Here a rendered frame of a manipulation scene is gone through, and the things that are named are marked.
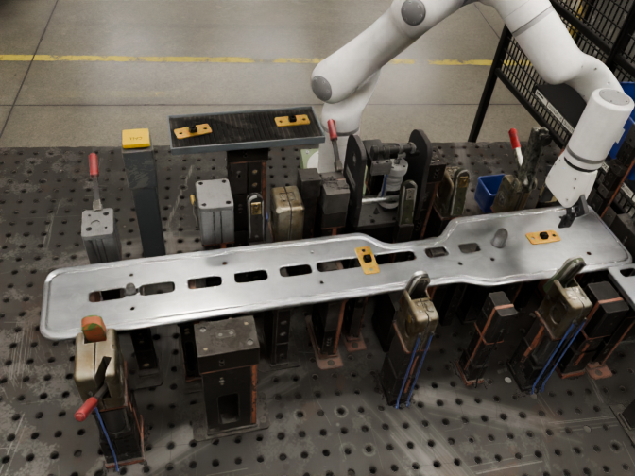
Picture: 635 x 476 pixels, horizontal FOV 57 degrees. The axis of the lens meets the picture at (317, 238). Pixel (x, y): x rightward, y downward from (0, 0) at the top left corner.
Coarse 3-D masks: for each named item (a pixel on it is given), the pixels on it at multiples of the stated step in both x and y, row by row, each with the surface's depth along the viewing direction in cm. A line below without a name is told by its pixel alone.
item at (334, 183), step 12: (324, 180) 144; (336, 180) 144; (324, 192) 142; (336, 192) 141; (348, 192) 141; (324, 204) 143; (336, 204) 143; (324, 216) 145; (336, 216) 146; (324, 228) 148; (336, 228) 151; (312, 252) 162
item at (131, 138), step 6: (126, 132) 137; (132, 132) 138; (138, 132) 138; (144, 132) 138; (126, 138) 136; (132, 138) 136; (138, 138) 136; (144, 138) 136; (126, 144) 134; (132, 144) 135; (138, 144) 135; (144, 144) 135
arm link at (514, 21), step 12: (468, 0) 132; (480, 0) 122; (492, 0) 119; (504, 0) 117; (516, 0) 116; (528, 0) 115; (540, 0) 115; (504, 12) 118; (516, 12) 117; (528, 12) 116; (540, 12) 116; (516, 24) 118
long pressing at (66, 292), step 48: (336, 240) 140; (432, 240) 143; (480, 240) 144; (528, 240) 146; (576, 240) 147; (48, 288) 124; (96, 288) 124; (240, 288) 128; (288, 288) 129; (336, 288) 130; (384, 288) 131; (48, 336) 116
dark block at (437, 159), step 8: (432, 160) 147; (440, 160) 147; (432, 168) 146; (440, 168) 147; (432, 176) 148; (440, 176) 148; (432, 184) 150; (432, 192) 152; (424, 200) 154; (432, 200) 155; (424, 208) 156; (424, 216) 159; (416, 224) 160; (424, 224) 161; (416, 232) 163; (416, 240) 165; (408, 256) 169
